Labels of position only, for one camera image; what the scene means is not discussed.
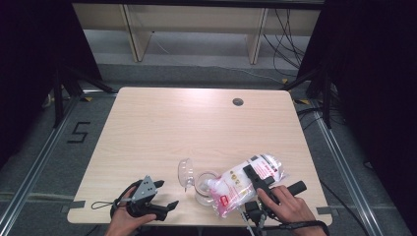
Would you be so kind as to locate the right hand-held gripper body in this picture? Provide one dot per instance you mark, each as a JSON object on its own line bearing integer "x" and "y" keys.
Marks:
{"x": 254, "y": 208}

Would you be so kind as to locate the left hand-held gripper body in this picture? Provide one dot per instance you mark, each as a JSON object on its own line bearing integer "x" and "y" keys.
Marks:
{"x": 144, "y": 190}

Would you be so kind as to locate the red and white sugar bag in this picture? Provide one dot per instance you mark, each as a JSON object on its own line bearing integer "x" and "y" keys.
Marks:
{"x": 236, "y": 183}

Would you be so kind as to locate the clear glass jar with lid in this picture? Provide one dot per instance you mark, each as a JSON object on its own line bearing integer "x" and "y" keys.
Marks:
{"x": 205, "y": 190}

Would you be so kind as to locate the person's left hand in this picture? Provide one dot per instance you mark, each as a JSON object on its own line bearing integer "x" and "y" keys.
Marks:
{"x": 126, "y": 219}

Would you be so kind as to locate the person's right hand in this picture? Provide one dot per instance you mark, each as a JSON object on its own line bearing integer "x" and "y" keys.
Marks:
{"x": 291, "y": 206}

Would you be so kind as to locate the grey tape strip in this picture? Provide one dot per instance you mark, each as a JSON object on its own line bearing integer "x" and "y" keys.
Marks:
{"x": 73, "y": 206}
{"x": 327, "y": 210}

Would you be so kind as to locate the grey round table grommet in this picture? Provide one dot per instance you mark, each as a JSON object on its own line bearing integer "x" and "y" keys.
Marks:
{"x": 238, "y": 102}

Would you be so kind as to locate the yellow and black tape piece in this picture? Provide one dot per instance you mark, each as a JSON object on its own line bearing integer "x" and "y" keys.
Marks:
{"x": 285, "y": 80}
{"x": 302, "y": 102}
{"x": 87, "y": 98}

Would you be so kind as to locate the black metal stand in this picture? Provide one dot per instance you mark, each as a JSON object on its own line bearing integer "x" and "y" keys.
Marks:
{"x": 59, "y": 98}
{"x": 326, "y": 98}

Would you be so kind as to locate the black curtain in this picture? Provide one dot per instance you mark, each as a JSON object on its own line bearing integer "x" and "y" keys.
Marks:
{"x": 29, "y": 49}
{"x": 377, "y": 65}

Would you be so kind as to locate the metal floor rail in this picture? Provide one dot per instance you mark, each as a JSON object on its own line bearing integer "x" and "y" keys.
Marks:
{"x": 36, "y": 164}
{"x": 347, "y": 180}

